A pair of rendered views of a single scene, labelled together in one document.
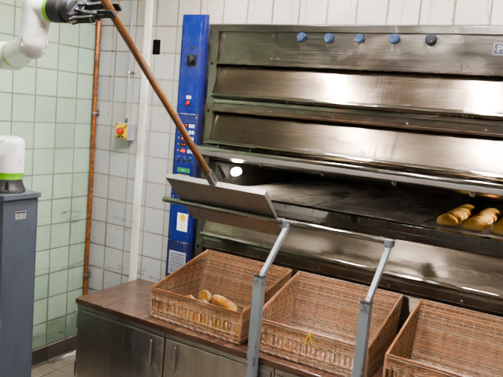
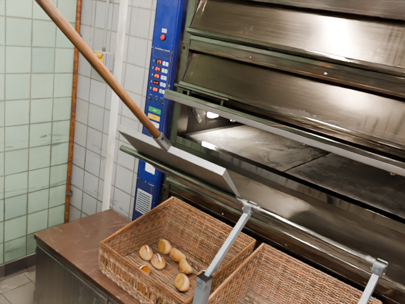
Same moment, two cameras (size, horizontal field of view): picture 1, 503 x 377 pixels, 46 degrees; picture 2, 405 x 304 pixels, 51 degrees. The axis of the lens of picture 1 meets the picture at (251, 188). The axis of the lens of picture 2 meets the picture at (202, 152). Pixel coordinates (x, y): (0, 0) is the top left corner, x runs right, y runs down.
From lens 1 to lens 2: 1.25 m
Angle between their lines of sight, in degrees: 12
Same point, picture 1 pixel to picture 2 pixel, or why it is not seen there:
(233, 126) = (209, 69)
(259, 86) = (241, 25)
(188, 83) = (165, 14)
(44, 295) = (23, 212)
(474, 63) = not seen: outside the picture
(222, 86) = (200, 21)
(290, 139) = (269, 93)
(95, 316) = (49, 257)
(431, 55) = not seen: outside the picture
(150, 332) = (96, 289)
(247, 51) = not seen: outside the picture
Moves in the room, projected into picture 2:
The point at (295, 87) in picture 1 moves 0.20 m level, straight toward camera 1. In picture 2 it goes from (282, 30) to (281, 31)
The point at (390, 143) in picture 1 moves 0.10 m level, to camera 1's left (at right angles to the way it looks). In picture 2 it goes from (396, 118) to (368, 113)
